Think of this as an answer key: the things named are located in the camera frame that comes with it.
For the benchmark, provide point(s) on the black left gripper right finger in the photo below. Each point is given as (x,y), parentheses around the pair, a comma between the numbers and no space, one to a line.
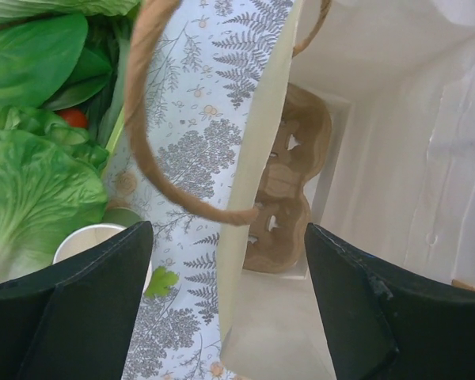
(382,321)

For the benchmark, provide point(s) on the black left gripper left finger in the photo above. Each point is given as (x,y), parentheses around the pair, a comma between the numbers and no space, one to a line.
(74,320)

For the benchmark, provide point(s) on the brown cardboard cup carrier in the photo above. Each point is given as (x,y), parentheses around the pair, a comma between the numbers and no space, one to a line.
(276,238)

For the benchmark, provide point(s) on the brown paper bag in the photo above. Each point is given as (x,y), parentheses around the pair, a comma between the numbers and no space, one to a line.
(398,78)

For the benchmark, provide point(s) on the green celery stalks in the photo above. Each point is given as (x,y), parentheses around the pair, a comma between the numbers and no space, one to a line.
(162,280)

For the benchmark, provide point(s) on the green lettuce head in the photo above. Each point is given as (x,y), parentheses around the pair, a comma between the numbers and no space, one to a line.
(50,186)

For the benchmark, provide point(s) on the green vegetable tray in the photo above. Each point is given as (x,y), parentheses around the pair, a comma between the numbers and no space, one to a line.
(117,130)

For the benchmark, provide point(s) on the red tomato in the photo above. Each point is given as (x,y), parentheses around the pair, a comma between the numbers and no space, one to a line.
(74,117)

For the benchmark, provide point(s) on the floral table mat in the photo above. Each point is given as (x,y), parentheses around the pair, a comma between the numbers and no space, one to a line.
(203,98)

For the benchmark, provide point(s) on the napa cabbage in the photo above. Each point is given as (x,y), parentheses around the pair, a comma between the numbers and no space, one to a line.
(11,10)

